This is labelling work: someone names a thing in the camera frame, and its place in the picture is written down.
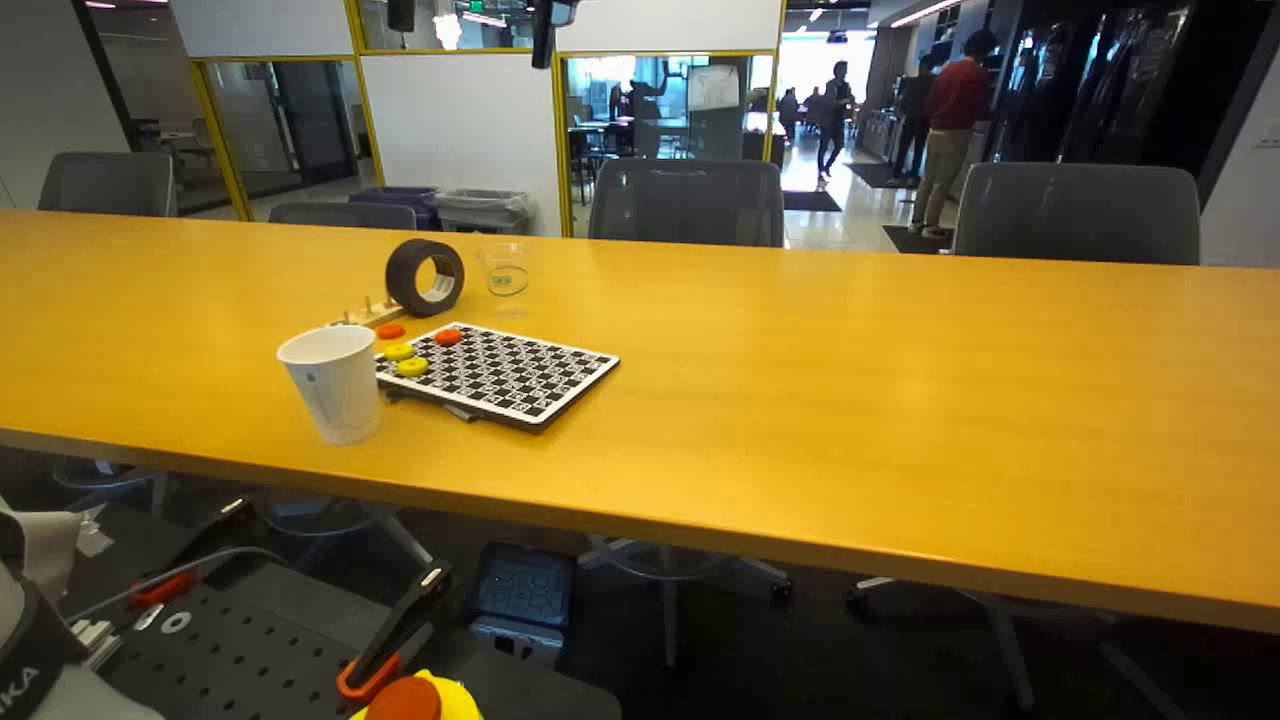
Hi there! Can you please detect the black tape roll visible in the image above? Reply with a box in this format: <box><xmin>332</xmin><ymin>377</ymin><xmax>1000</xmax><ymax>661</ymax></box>
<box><xmin>380</xmin><ymin>237</ymin><xmax>466</xmax><ymax>318</ymax></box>

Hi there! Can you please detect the blue grey floor box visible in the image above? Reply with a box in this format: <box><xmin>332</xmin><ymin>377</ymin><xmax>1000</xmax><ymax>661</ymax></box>
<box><xmin>466</xmin><ymin>541</ymin><xmax>578</xmax><ymax>661</ymax></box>

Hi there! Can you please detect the person in dark clothes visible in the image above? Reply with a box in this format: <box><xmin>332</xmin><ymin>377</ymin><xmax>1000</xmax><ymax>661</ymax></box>
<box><xmin>810</xmin><ymin>57</ymin><xmax>860</xmax><ymax>180</ymax></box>

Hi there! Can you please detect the person in grey jacket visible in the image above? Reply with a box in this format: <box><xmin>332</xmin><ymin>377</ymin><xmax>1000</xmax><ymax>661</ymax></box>
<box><xmin>886</xmin><ymin>71</ymin><xmax>935</xmax><ymax>183</ymax></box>

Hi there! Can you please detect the yellow red emergency stop button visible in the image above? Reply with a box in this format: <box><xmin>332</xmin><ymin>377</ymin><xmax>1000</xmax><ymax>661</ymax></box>
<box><xmin>349</xmin><ymin>668</ymin><xmax>487</xmax><ymax>720</ymax></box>

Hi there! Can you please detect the person in red shirt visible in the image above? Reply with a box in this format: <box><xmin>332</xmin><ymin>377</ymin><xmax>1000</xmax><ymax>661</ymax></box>
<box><xmin>913</xmin><ymin>33</ymin><xmax>1000</xmax><ymax>244</ymax></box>

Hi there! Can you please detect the clear glass cup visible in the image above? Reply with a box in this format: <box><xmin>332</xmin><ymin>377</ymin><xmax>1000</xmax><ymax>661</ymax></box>
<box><xmin>474</xmin><ymin>239</ymin><xmax>536</xmax><ymax>298</ymax></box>

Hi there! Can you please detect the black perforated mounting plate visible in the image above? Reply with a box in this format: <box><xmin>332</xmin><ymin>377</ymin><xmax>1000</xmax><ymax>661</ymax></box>
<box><xmin>96</xmin><ymin>555</ymin><xmax>404</xmax><ymax>720</ymax></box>

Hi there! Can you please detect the black white marker board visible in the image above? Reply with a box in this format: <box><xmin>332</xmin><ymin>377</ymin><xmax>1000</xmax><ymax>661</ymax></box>
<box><xmin>371</xmin><ymin>318</ymin><xmax>623</xmax><ymax>432</ymax></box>

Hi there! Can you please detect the black orange handled tool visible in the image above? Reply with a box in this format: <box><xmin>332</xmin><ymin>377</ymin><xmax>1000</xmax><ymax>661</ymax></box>
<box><xmin>332</xmin><ymin>564</ymin><xmax>456</xmax><ymax>711</ymax></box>

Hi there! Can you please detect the white paper cup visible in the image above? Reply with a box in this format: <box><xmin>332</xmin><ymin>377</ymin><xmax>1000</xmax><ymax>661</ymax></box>
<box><xmin>270</xmin><ymin>318</ymin><xmax>384</xmax><ymax>446</ymax></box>

